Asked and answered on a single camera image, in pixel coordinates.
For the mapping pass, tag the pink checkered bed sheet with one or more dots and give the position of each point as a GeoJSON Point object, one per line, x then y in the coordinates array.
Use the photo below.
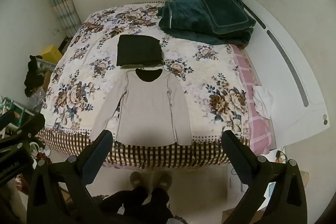
{"type": "Point", "coordinates": [256, 113]}

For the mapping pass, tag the person's left shoe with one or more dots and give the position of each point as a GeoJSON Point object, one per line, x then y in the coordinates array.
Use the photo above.
{"type": "Point", "coordinates": [137, 179]}

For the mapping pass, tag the white bed headboard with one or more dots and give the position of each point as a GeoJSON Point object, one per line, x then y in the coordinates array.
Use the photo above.
{"type": "Point", "coordinates": [288, 56]}

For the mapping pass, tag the black folded garment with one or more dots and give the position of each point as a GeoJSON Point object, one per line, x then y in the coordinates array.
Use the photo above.
{"type": "Point", "coordinates": [139, 50]}

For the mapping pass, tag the floral bedspread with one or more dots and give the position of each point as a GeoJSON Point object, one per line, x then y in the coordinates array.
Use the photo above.
{"type": "Point", "coordinates": [210, 87]}

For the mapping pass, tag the black hanging garment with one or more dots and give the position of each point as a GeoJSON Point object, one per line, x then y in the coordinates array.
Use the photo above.
{"type": "Point", "coordinates": [32, 77]}

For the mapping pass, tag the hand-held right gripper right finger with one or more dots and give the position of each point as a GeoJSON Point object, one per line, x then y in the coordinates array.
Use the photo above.
{"type": "Point", "coordinates": [237, 158]}

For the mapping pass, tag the person's right shoe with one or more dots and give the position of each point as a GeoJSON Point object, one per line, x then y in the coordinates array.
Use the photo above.
{"type": "Point", "coordinates": [164, 180]}

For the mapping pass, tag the yellow box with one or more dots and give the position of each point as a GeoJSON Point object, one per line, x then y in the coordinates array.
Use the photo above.
{"type": "Point", "coordinates": [52, 53]}

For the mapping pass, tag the person's right leg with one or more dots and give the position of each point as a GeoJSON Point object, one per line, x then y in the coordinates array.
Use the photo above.
{"type": "Point", "coordinates": [160, 203]}

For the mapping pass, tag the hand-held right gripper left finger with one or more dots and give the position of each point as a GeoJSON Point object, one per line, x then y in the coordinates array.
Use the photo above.
{"type": "Point", "coordinates": [97, 158]}

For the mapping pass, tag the dark green folded blanket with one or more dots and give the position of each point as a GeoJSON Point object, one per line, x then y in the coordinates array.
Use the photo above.
{"type": "Point", "coordinates": [199, 27]}

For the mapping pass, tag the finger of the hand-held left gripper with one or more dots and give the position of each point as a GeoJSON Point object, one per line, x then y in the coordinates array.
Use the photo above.
{"type": "Point", "coordinates": [26, 125]}
{"type": "Point", "coordinates": [15, 147]}

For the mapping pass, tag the clear plastic bag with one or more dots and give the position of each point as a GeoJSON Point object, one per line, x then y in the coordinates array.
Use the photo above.
{"type": "Point", "coordinates": [38, 99]}

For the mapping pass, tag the white crumpled cloth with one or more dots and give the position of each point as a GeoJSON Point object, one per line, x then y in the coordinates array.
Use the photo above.
{"type": "Point", "coordinates": [263, 100]}

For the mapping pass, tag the wall socket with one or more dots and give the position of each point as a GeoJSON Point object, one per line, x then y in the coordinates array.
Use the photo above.
{"type": "Point", "coordinates": [55, 32]}

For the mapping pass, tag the person's shoe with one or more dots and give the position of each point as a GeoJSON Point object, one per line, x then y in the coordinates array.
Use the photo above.
{"type": "Point", "coordinates": [137, 179]}
{"type": "Point", "coordinates": [164, 180]}

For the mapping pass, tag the beige long sleeve shirt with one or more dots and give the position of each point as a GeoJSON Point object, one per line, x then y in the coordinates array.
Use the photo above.
{"type": "Point", "coordinates": [147, 108]}

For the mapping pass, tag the white bedside cabinet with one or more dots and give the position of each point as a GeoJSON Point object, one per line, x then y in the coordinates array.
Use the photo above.
{"type": "Point", "coordinates": [236, 182]}

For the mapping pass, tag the dark green pillow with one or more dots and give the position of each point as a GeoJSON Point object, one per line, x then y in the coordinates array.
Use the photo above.
{"type": "Point", "coordinates": [223, 11]}

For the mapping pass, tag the white laundry basket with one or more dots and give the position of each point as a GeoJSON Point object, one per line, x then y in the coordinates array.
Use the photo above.
{"type": "Point", "coordinates": [46, 66]}

